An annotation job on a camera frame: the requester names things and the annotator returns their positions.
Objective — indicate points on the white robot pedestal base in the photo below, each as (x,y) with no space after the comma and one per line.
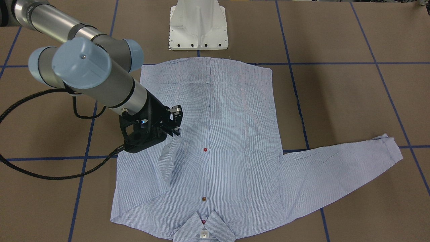
(198,25)

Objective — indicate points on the blue striped button shirt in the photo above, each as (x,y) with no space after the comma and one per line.
(225,176)

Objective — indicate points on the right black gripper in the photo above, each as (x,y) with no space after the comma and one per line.
(156,108)

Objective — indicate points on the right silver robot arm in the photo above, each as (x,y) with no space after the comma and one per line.
(93,63)

